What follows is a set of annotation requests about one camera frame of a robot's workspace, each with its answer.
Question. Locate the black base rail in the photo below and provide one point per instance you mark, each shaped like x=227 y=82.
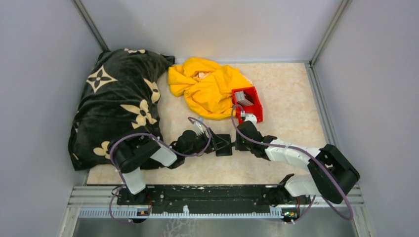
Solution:
x=211 y=199

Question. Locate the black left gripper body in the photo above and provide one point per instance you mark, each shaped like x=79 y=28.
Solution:
x=202 y=143

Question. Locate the red plastic bin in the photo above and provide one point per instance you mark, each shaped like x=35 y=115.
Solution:
x=255 y=111

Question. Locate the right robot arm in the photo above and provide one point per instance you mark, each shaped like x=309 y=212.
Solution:
x=329 y=173

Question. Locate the yellow jacket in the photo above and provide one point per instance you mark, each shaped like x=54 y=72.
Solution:
x=206 y=86

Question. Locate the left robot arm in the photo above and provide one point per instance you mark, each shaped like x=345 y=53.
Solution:
x=142 y=151

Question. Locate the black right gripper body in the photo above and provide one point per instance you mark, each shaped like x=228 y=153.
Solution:
x=242 y=145

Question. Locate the black floral blanket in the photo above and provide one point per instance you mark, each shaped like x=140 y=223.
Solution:
x=119 y=96

